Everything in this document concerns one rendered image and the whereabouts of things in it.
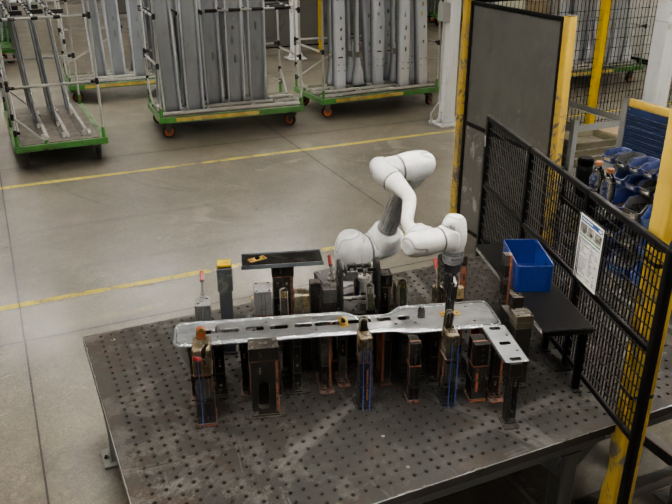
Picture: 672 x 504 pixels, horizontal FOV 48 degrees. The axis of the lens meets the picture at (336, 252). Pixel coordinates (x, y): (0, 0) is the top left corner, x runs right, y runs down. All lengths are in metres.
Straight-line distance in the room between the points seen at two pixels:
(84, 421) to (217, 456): 1.65
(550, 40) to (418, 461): 3.24
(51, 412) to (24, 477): 0.54
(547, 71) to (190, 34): 5.55
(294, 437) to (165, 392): 0.65
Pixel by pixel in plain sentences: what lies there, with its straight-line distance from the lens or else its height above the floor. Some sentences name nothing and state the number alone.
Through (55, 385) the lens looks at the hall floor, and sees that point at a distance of 4.89.
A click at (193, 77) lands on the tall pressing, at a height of 0.70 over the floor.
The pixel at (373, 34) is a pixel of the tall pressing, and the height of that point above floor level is 1.01.
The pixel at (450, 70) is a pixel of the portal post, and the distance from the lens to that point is 10.18.
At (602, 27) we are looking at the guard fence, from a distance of 7.06.
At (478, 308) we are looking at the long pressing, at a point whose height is 1.00.
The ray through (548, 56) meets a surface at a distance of 5.37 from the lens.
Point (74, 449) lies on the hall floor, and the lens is 4.34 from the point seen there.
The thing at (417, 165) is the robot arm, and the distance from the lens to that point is 3.54.
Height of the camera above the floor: 2.58
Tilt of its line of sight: 24 degrees down
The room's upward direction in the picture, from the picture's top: straight up
